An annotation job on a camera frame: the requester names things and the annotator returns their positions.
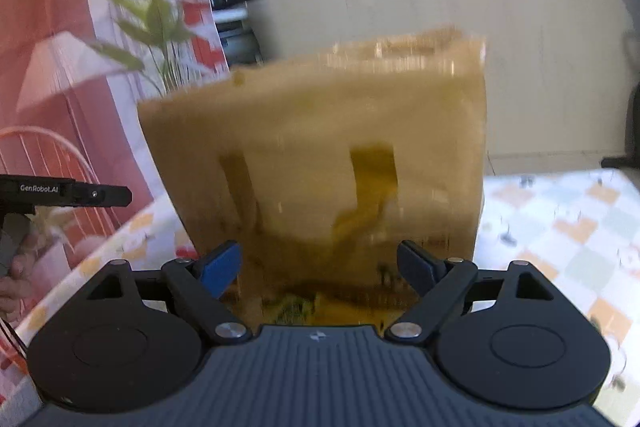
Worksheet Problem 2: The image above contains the printed backdrop curtain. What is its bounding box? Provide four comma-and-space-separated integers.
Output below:
0, 0, 232, 268

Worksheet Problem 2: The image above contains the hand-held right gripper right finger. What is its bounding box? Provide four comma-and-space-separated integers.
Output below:
385, 239, 556, 343

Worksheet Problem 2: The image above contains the yellow plastic bag liner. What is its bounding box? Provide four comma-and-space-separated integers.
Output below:
137, 24, 488, 268

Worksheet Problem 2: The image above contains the checked floral tablecloth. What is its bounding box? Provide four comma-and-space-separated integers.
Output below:
0, 169, 640, 427

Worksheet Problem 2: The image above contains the black exercise bike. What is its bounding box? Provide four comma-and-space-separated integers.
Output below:
600, 82, 640, 170

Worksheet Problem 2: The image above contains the person's left hand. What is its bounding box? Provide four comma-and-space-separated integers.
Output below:
0, 232, 43, 314

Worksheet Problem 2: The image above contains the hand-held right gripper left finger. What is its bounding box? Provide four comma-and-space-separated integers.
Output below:
85, 239, 253, 345

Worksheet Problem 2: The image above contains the cardboard box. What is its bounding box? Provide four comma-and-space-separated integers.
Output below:
192, 227, 483, 328

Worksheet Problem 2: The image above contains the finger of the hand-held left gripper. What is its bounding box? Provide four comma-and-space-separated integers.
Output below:
75, 184, 133, 208

